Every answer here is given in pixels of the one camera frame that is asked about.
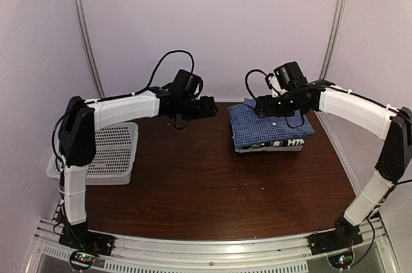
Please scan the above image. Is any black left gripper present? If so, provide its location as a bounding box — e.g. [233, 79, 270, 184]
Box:
[179, 96, 218, 121]

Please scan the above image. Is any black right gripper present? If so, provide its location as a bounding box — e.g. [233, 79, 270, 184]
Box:
[256, 90, 304, 118]

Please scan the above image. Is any black white plaid shirt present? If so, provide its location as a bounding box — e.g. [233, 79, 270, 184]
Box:
[238, 138, 305, 149]

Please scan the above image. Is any blue checked shirt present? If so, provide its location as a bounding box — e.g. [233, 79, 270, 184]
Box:
[227, 99, 315, 150]

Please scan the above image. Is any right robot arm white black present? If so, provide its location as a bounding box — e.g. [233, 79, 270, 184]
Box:
[255, 80, 411, 249]

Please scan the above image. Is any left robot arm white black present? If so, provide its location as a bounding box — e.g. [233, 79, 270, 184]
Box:
[53, 87, 218, 250]

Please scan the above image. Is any white perforated plastic basket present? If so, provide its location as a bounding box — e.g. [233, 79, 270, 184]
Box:
[46, 122, 140, 187]

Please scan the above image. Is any right small circuit board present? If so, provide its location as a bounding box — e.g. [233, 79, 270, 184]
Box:
[328, 251, 353, 270]

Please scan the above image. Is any small circuit board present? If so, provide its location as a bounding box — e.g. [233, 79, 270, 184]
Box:
[328, 251, 353, 270]
[69, 250, 97, 271]

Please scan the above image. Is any left small circuit board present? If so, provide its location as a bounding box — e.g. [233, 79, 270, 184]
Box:
[69, 250, 97, 271]

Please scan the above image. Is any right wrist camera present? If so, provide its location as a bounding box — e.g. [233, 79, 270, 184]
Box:
[265, 61, 308, 98]

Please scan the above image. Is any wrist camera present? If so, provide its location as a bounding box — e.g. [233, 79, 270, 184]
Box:
[169, 69, 203, 98]
[265, 61, 308, 98]

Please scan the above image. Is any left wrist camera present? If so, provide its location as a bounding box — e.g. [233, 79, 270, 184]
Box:
[169, 69, 203, 98]

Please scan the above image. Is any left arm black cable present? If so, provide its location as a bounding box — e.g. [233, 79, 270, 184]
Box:
[51, 50, 204, 171]

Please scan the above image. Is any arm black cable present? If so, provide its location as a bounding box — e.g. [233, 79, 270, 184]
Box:
[51, 50, 204, 171]
[245, 69, 412, 254]

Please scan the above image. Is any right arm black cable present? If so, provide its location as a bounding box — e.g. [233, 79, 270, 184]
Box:
[245, 69, 412, 254]

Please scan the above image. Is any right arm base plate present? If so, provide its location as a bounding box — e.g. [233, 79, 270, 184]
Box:
[307, 229, 363, 256]

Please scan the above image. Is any right aluminium frame post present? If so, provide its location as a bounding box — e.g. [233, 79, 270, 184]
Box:
[319, 0, 347, 79]

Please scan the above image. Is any aluminium frame post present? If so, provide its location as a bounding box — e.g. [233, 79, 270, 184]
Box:
[73, 0, 105, 98]
[319, 0, 347, 79]

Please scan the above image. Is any front aluminium rail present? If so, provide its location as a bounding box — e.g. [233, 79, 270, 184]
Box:
[23, 218, 400, 272]

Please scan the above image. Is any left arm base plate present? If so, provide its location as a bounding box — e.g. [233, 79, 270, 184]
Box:
[59, 227, 115, 256]

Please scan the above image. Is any left aluminium frame post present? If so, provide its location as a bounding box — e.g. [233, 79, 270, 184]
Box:
[73, 0, 105, 98]

